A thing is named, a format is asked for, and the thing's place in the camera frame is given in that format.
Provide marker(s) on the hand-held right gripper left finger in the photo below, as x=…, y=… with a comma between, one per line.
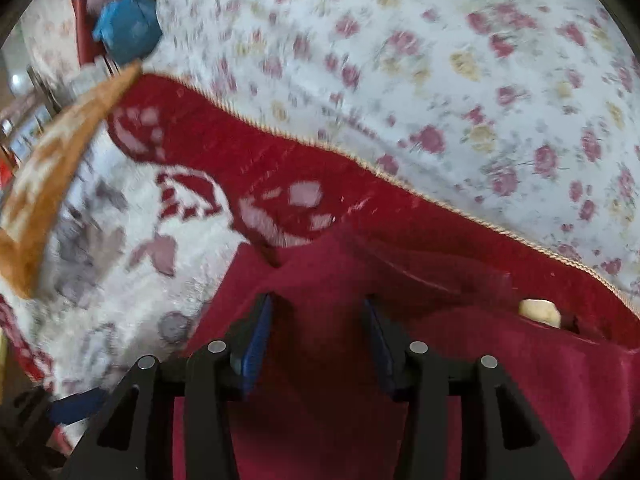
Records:
x=255, y=345

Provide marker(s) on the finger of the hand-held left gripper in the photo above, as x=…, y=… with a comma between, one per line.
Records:
x=77, y=406

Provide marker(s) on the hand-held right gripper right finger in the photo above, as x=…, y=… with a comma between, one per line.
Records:
x=382, y=355

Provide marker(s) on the dark red garment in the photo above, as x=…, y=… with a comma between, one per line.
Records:
x=325, y=425

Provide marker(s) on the red and white patterned blanket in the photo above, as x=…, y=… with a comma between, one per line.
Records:
x=150, y=240

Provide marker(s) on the orange and white patterned cloth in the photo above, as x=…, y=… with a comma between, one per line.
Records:
x=55, y=170

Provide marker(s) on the white floral bed sheet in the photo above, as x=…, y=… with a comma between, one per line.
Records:
x=425, y=85

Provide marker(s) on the cluttered shelf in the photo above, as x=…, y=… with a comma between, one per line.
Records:
x=30, y=115

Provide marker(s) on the blue plastic bag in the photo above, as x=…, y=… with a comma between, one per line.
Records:
x=127, y=25

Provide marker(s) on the red board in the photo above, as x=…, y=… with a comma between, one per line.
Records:
x=82, y=25

